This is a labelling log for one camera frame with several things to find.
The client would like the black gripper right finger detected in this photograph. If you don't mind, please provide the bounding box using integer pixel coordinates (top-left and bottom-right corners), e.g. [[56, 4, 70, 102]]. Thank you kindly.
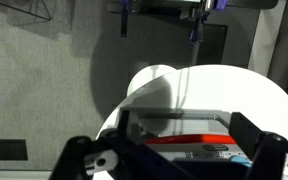
[[229, 112, 288, 180]]

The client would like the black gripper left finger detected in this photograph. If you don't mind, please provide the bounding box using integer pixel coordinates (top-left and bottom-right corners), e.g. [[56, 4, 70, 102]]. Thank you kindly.
[[49, 111, 195, 180]]

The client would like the grey toy stove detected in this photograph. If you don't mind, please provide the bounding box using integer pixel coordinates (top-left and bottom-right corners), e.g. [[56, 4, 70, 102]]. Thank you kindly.
[[118, 108, 249, 180]]

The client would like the round white side table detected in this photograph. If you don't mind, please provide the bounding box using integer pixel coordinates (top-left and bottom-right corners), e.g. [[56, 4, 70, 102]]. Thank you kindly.
[[95, 64, 288, 180]]

